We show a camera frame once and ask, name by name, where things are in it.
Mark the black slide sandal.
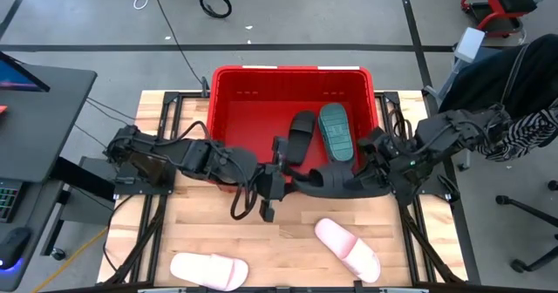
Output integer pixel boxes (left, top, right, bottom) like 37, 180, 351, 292
292, 164, 393, 201
285, 109, 317, 167

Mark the black desk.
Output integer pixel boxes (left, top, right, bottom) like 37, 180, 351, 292
0, 61, 98, 292

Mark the backlit keyboard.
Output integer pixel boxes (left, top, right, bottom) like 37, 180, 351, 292
0, 186, 21, 223

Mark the teal slide sandal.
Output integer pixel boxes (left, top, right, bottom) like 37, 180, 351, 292
316, 102, 356, 163

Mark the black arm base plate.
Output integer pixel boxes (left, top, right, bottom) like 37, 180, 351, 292
113, 170, 175, 197
391, 170, 453, 197

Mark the coiled black cable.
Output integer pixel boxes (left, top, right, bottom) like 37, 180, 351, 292
199, 0, 233, 19

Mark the long black floor cable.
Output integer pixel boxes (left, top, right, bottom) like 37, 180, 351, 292
147, 0, 209, 96

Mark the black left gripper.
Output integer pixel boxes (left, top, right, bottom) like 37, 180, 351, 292
255, 135, 292, 223

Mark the black chair base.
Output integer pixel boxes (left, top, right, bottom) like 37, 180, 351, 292
495, 179, 558, 275

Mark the pink slide sandal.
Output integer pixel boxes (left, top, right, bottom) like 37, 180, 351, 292
313, 217, 382, 284
169, 252, 250, 292

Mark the person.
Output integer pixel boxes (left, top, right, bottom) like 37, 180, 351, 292
438, 33, 558, 162

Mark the black computer mouse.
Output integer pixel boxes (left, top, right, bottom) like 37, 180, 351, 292
0, 226, 31, 270

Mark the yellow cable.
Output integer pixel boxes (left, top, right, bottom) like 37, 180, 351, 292
33, 227, 109, 293

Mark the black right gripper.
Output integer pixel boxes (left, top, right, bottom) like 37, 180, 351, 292
357, 126, 400, 198

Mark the red plastic bin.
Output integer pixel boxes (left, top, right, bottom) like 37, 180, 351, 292
206, 65, 379, 187

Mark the computer monitor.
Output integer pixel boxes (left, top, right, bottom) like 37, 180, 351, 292
0, 51, 51, 93

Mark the white box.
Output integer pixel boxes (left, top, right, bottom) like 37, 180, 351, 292
453, 26, 487, 64

